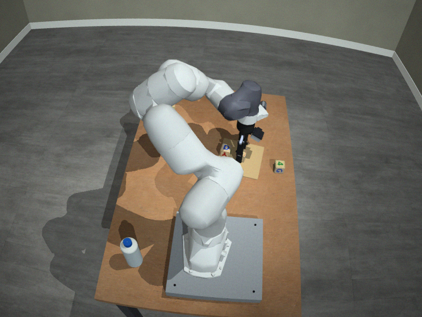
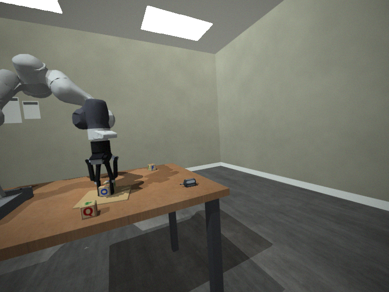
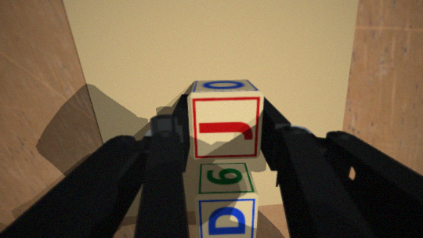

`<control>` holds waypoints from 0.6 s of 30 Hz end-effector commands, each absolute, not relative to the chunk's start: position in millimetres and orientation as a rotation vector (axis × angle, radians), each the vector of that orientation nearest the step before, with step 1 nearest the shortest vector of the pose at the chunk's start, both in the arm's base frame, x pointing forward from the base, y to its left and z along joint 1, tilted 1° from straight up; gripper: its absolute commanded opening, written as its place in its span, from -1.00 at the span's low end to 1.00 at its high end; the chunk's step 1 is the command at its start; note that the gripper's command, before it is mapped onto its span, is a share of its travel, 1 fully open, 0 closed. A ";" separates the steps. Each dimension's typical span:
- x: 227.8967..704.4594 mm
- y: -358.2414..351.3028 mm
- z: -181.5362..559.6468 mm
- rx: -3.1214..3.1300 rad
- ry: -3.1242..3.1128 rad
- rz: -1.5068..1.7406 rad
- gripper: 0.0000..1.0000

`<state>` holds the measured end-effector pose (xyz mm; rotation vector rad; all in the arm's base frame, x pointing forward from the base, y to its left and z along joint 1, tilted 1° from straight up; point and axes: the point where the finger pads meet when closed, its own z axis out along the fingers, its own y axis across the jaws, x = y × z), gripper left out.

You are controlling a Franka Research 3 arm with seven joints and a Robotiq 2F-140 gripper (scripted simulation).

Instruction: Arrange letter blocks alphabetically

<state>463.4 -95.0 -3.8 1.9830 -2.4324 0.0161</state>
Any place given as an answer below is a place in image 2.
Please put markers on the beige square mat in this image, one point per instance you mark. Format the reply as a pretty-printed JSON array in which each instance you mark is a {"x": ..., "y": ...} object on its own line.
[{"x": 120, "y": 194}]

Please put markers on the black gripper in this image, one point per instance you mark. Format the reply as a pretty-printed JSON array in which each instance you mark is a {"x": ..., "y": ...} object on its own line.
[{"x": 103, "y": 147}]

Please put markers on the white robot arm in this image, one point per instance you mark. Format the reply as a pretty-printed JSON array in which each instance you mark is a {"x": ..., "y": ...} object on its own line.
[{"x": 34, "y": 79}]

